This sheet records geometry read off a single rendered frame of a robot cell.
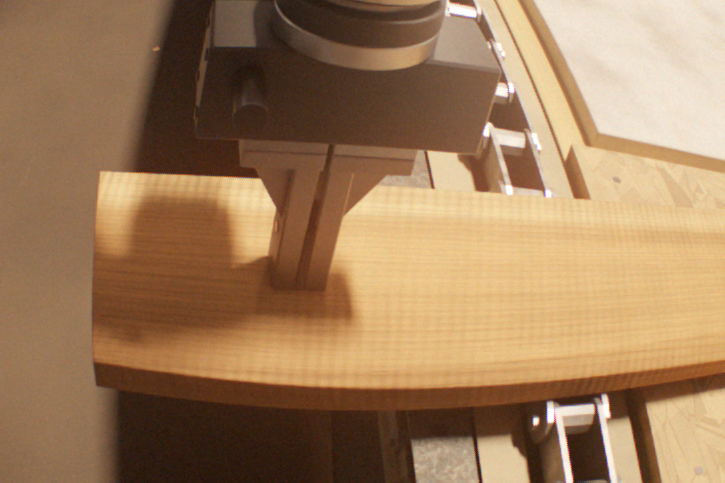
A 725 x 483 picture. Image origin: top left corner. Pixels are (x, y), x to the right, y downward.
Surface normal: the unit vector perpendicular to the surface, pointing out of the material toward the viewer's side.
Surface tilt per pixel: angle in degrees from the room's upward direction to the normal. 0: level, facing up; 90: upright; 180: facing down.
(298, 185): 90
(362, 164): 90
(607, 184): 0
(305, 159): 90
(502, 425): 0
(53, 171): 0
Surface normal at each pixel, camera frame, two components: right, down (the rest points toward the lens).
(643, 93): 0.20, -0.75
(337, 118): 0.15, 0.66
